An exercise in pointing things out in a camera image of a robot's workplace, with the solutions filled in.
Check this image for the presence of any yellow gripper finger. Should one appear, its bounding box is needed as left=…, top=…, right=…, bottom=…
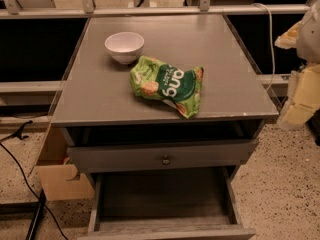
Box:
left=283, top=64, right=320, bottom=126
left=274, top=21, right=301, bottom=49

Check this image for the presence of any green rice chip bag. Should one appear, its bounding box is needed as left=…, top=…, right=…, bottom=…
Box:
left=130, top=56, right=204, bottom=119

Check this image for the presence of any white ceramic bowl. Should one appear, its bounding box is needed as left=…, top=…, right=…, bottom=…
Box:
left=105, top=32, right=144, bottom=65

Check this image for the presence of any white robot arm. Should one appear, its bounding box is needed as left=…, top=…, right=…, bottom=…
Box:
left=275, top=0, right=320, bottom=129

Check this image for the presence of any grey top drawer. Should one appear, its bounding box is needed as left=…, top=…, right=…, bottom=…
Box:
left=67, top=139, right=258, bottom=173

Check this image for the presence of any round metal drawer knob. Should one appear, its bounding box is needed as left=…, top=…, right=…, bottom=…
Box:
left=162, top=155, right=171, bottom=165

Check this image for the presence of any grey wooden drawer cabinet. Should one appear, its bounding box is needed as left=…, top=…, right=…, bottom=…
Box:
left=51, top=15, right=277, bottom=240

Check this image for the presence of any grey open middle drawer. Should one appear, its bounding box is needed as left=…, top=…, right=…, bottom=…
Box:
left=77, top=167, right=256, bottom=240

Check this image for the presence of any cardboard box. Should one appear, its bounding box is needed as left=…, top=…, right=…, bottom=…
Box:
left=35, top=126, right=94, bottom=201

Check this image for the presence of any black bar on floor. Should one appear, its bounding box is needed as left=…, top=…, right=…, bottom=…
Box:
left=25, top=191, right=46, bottom=240

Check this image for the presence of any white hanging cable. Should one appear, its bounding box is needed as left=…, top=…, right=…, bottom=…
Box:
left=251, top=2, right=277, bottom=92

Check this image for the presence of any metal rail frame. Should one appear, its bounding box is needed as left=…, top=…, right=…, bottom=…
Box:
left=0, top=0, right=320, bottom=98

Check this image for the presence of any black floor cable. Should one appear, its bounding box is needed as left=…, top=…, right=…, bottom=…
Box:
left=0, top=119, right=70, bottom=240

